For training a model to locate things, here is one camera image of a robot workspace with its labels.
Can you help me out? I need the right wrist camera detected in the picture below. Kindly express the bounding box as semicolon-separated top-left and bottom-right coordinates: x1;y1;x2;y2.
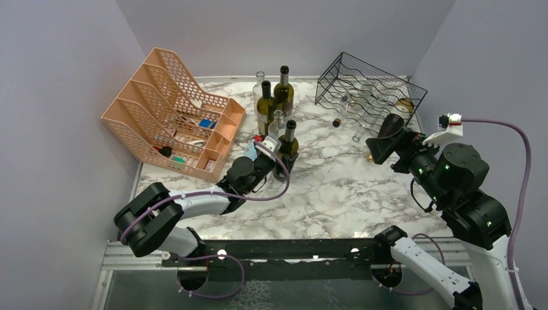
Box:
422;113;463;147

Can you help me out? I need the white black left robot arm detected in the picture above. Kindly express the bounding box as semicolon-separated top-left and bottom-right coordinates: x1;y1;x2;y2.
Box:
114;154;290;265

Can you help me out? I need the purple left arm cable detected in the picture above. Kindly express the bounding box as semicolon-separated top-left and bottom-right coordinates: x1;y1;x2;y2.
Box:
120;141;291;300

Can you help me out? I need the amber bottle gold cap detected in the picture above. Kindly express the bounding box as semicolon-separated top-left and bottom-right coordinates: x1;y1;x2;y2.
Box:
365;98;415;139

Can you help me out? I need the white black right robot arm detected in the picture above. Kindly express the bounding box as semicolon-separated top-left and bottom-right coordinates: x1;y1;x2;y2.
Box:
366;127;531;309

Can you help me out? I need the black wire wine rack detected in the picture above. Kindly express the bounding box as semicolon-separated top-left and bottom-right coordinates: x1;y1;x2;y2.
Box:
315;52;428;134

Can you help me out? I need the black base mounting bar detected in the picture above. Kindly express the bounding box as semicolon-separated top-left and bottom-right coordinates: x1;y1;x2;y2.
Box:
162;238;403;287

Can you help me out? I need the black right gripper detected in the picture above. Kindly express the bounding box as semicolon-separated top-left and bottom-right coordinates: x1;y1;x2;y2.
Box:
366;124;450;205

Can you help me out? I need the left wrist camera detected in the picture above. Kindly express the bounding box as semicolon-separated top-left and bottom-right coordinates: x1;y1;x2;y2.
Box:
253;135;281;161

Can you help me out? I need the green bottle brown label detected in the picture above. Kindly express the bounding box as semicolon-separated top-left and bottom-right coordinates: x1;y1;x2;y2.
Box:
273;65;294;121

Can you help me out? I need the green bottle black cap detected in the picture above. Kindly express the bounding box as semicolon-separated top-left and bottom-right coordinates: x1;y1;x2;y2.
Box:
255;80;277;136

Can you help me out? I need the dark bottle brown cap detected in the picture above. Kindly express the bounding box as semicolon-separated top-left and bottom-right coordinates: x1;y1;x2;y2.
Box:
332;87;364;127

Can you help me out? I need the green bottle silver cap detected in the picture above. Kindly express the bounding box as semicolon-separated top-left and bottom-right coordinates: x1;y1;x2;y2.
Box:
277;119;300;172

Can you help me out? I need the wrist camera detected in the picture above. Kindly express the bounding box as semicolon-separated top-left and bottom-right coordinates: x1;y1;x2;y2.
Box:
422;113;463;147
253;135;281;161

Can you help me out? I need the peach plastic desk organizer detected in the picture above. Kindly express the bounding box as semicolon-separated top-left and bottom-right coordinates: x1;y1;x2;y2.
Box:
101;48;246;182

